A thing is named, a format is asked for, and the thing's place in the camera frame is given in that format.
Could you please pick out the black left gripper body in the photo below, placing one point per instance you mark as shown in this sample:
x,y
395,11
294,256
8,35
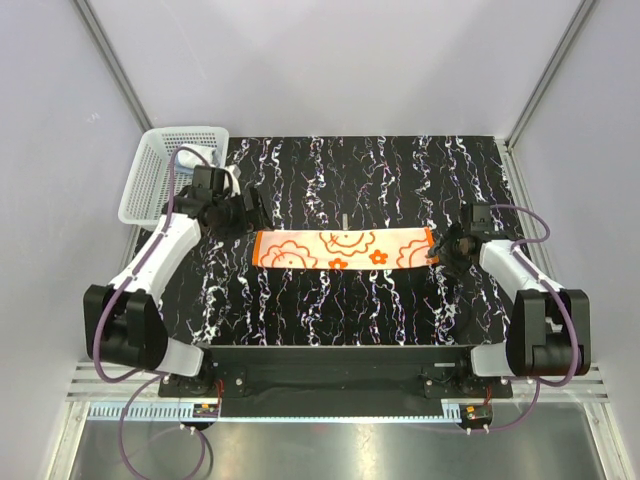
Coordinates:
x,y
233,219

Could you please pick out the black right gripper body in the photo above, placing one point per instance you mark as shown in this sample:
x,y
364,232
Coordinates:
x,y
455,258

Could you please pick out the orange white towel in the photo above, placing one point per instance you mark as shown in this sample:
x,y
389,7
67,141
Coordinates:
x,y
357,250

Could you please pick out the blue white bear towel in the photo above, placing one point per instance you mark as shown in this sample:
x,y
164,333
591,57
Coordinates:
x,y
191,155

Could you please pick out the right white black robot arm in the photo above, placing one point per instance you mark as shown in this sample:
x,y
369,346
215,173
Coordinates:
x,y
549,331

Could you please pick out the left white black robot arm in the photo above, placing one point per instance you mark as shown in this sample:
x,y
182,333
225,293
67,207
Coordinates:
x,y
123,322

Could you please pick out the white perforated plastic basket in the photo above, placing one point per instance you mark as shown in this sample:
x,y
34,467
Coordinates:
x,y
147,188

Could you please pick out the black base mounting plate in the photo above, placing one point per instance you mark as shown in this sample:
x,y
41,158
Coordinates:
x,y
330,367

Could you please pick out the aluminium rail frame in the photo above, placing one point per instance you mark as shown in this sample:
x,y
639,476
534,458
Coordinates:
x,y
142,398

